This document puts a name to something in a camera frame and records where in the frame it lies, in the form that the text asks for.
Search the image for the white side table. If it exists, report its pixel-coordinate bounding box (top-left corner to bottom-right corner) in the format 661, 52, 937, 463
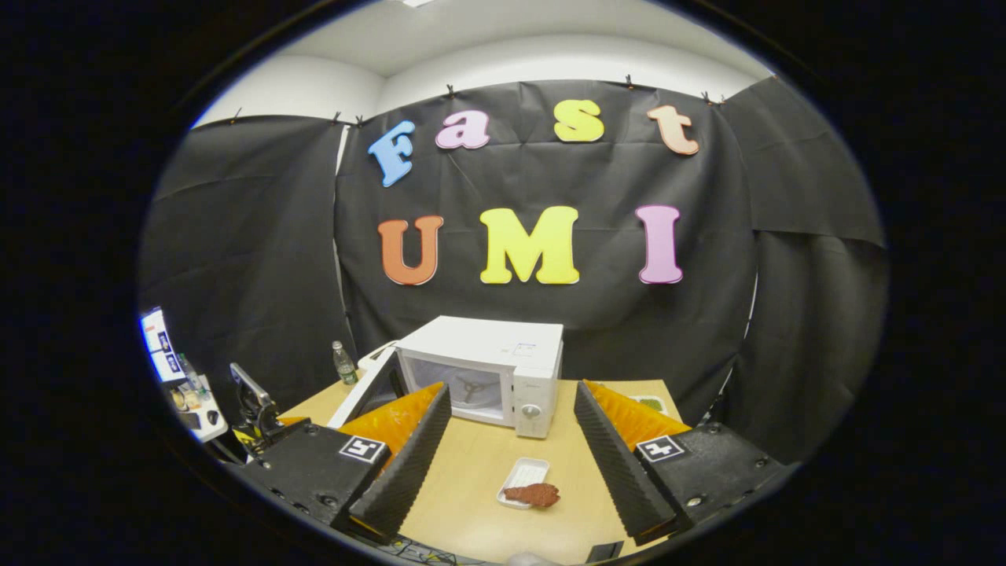
161, 377, 229, 443

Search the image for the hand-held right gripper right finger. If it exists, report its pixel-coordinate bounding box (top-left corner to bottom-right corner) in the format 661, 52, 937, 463
574, 380, 788, 547

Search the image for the brown meat piece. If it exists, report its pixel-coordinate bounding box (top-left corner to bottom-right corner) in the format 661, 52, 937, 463
503, 483, 561, 509

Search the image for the clear plastic bottle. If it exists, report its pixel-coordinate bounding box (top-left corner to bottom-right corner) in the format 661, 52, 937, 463
331, 340, 358, 386

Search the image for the small white rectangular tray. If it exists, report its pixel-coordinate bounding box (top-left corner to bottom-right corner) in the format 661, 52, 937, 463
496, 458, 551, 510

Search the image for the white microwave oven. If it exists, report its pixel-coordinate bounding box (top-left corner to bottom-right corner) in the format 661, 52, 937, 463
328, 315, 565, 439

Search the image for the white printed board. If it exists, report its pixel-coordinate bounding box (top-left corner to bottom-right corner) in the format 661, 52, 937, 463
140, 307, 188, 384

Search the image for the black backdrop cloth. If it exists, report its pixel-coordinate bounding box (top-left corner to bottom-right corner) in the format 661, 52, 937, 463
138, 76, 890, 465

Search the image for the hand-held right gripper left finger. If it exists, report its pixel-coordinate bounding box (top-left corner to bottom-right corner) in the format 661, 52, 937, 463
234, 382, 453, 545

